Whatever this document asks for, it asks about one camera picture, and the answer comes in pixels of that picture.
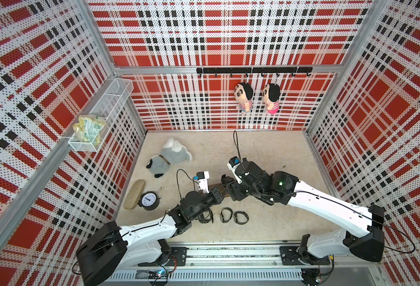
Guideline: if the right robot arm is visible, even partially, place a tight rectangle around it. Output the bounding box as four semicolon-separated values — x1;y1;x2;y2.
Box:
221;157;385;265

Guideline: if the wooden watch stand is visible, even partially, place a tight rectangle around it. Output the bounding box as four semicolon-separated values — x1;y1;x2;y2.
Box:
209;182;236;204

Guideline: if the yellow green snack packet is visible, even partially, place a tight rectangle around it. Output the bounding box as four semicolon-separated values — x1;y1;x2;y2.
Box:
72;114;106;145

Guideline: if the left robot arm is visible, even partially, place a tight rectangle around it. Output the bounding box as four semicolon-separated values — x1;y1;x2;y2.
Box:
76;187;225;286

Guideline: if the grey plush toy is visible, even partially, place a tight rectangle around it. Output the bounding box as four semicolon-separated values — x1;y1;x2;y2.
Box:
146;138;193;178

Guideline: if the black round alarm clock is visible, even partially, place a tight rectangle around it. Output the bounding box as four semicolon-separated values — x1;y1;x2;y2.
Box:
138;191;160;211

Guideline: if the oval wooden tray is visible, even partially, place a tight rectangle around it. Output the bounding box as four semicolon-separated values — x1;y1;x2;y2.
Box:
123;179;146;210

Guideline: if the black watch open strap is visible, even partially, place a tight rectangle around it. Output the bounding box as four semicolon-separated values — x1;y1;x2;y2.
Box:
219;207;234;224

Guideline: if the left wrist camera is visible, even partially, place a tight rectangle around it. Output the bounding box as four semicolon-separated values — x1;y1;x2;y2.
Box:
194;171;209;194

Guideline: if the doll with pink shirt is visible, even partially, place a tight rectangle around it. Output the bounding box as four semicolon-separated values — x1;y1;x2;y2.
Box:
262;83;280;114

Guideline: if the doll with striped shirt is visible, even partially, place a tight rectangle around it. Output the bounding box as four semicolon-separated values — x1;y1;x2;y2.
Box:
234;82;253;113

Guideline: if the white wire basket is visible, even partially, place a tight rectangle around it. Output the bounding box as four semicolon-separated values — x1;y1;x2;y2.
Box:
68;78;133;153

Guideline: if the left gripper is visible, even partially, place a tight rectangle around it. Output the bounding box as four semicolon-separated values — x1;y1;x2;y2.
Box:
189;183;227;220

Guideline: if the black hook rail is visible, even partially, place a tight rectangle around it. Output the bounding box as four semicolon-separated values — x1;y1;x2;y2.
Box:
196;67;313;75

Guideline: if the black round face watch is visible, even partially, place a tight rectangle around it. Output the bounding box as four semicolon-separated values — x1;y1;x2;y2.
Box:
233;211;249;225

